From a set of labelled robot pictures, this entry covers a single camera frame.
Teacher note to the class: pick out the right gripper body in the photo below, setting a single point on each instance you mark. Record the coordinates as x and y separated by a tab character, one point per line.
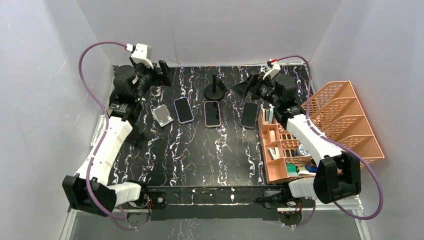
263	89

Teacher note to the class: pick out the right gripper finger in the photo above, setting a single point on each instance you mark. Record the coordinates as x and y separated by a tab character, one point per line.
253	84
240	89

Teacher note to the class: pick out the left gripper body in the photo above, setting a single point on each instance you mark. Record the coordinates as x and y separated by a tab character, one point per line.
148	77

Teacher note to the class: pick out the black round phone stand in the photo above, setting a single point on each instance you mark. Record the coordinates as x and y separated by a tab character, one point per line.
216	90

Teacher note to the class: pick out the phone with purple clear case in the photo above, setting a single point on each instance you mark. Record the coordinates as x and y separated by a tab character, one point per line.
249	115

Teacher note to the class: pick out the phone with pink case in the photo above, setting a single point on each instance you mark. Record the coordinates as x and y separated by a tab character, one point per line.
212	116

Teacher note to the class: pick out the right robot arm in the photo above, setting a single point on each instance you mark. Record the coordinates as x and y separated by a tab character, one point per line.
338	173

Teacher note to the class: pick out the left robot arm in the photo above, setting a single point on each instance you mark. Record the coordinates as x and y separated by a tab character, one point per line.
88	189

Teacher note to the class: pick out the phone with lilac case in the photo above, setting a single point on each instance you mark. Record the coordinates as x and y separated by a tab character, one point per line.
183	110

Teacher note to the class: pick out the orange desk organizer tray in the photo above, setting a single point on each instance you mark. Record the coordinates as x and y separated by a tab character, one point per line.
279	148

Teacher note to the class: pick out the white label card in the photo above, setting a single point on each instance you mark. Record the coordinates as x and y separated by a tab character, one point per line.
99	129

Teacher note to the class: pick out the round blue white tin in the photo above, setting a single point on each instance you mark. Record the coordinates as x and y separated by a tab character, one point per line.
302	151

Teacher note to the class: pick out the orange mesh file rack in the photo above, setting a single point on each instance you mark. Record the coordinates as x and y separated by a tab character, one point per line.
337	112

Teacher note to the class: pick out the green eraser block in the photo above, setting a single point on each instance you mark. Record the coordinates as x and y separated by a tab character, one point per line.
292	170

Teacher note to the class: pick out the blue stapler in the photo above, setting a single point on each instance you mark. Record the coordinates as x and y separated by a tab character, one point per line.
311	167

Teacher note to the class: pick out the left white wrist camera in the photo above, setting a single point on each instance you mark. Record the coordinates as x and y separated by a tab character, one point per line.
140	54

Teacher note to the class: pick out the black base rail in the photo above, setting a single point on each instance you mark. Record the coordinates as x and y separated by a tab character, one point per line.
268	203

